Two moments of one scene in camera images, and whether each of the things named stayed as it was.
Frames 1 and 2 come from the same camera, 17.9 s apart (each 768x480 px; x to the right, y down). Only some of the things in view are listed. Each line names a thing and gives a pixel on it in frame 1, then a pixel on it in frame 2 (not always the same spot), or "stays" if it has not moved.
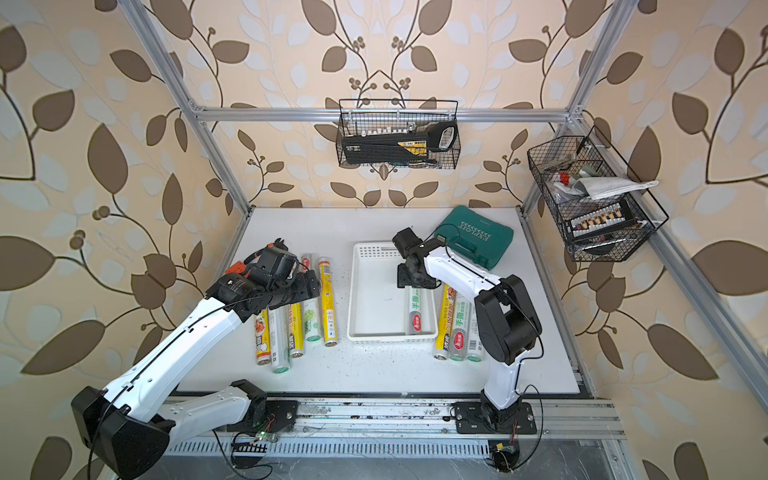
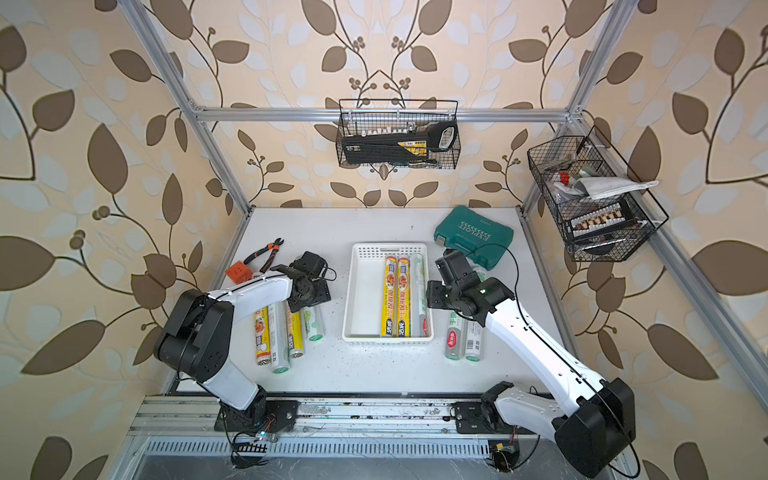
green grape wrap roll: x=312 y=309 stays
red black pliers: x=277 y=242 stays
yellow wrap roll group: x=329 y=318 to x=389 y=298
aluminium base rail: x=429 y=416 stays
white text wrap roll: x=475 y=350 stays
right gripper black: x=402 y=277 to x=434 y=293
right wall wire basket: x=602 y=211 stays
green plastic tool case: x=480 y=238 stays
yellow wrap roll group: x=445 y=322 to x=404 y=296
